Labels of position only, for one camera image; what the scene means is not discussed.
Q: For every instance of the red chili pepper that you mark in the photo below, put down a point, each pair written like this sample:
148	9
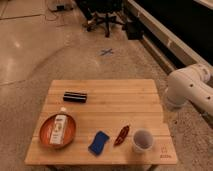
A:
122	135

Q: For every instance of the white plastic bottle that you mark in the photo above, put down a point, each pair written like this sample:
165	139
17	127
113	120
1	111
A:
59	125

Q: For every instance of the black whiteboard eraser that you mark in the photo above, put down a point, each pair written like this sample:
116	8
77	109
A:
75	97

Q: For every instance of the orange round plate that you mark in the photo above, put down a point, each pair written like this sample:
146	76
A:
46	129

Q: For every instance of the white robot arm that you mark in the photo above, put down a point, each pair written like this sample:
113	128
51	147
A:
190	84

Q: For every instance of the black office chair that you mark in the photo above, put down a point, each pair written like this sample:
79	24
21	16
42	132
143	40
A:
103	13

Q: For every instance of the black box on floor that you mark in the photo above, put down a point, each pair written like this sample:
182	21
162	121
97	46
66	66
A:
133	31

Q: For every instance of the wooden table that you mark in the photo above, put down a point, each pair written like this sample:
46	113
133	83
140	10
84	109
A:
110	105

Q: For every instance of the white paper cup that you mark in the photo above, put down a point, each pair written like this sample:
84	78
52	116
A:
142	141

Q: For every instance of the blue sponge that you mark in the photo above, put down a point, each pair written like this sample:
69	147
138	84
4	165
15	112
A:
98	143

